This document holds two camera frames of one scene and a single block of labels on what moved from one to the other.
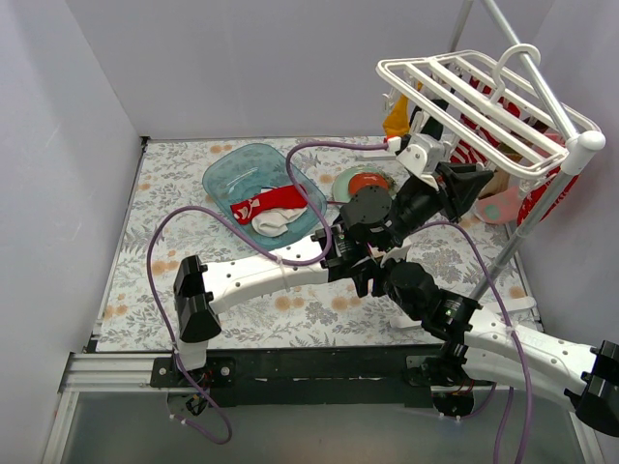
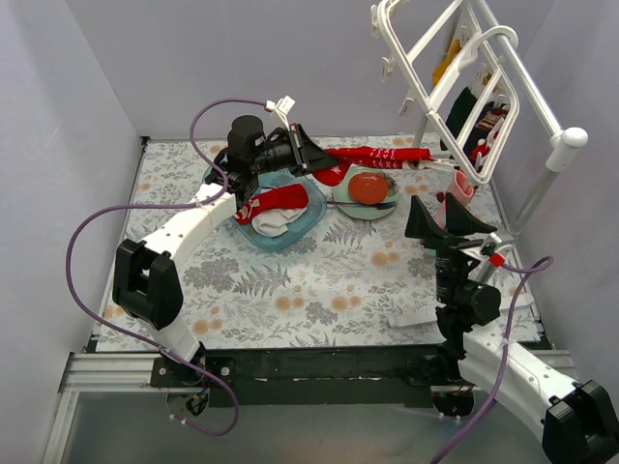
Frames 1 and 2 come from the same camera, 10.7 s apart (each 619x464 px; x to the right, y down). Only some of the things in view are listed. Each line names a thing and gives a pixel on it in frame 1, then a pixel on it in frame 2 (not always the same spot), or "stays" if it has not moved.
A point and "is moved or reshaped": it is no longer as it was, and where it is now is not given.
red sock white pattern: x=278 y=197 stays
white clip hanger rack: x=502 y=106 to x=457 y=83
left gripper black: x=448 y=194 to x=296 y=153
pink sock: x=500 y=208 is moved or reshaped
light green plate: x=341 y=182 stays
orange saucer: x=366 y=180 stays
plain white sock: x=275 y=222 stays
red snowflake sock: x=534 y=194 to x=368 y=157
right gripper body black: x=366 y=278 to x=450 y=243
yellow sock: x=397 y=122 to x=439 y=72
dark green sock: x=432 y=128 to x=460 y=106
